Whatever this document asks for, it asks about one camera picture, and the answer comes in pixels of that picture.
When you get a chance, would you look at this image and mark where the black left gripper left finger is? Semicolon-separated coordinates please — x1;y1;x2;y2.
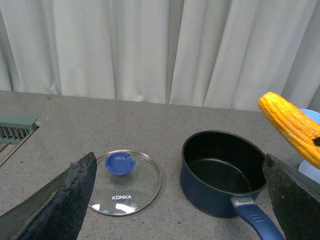
0;152;97;240

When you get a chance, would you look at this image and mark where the black left gripper right finger tip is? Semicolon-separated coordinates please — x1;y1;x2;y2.
313;137;320;147

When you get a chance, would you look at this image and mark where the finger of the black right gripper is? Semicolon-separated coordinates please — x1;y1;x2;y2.
262;154;320;240

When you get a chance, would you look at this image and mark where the yellow corn cob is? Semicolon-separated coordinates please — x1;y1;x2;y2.
258;92;320;169

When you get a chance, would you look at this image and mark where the glass lid blue knob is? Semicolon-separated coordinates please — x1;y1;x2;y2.
88;149;162;217

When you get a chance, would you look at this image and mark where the light blue plastic cup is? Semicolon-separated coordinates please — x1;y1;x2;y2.
300;109;320;124

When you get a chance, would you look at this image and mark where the light blue plate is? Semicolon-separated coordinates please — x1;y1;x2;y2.
298;160;320;184

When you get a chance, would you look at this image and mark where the dark blue saucepan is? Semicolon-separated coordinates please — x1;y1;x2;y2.
180;130;284;240

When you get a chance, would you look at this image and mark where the green dish rack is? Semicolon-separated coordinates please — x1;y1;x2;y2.
0;114;41;166

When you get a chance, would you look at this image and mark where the white curtain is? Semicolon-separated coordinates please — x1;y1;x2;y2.
0;0;320;111

